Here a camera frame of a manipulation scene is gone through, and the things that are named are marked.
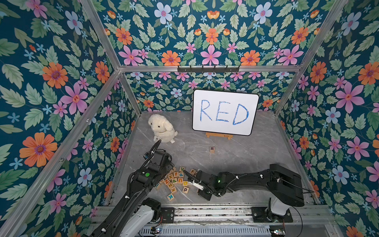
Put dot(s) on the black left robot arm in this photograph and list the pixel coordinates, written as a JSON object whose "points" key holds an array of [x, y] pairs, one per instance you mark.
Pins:
{"points": [[135, 210]]}

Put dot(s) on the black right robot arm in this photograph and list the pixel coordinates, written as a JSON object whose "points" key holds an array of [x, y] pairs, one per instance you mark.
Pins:
{"points": [[283, 183]]}

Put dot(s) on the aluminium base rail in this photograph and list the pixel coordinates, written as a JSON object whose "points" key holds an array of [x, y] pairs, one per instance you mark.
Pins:
{"points": [[232, 220]]}

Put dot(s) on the wooden whiteboard stand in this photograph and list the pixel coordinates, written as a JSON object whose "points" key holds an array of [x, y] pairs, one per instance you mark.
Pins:
{"points": [[212, 134]]}

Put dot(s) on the whiteboard with RED written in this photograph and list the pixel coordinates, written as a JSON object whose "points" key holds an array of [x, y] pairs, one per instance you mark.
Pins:
{"points": [[224, 112]]}

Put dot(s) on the black hook rail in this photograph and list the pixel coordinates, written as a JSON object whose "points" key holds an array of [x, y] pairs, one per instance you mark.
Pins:
{"points": [[208, 69]]}

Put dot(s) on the wooden K letter block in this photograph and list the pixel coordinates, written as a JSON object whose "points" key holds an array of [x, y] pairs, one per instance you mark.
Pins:
{"points": [[170, 197]]}

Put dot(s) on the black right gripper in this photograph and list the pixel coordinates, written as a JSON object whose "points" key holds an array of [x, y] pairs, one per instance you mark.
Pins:
{"points": [[200, 176]]}

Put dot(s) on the white plush dog toy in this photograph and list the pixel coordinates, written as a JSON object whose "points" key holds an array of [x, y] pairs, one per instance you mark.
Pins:
{"points": [[162, 128]]}

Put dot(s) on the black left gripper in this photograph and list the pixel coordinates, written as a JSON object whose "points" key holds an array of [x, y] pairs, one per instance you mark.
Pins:
{"points": [[169, 165]]}

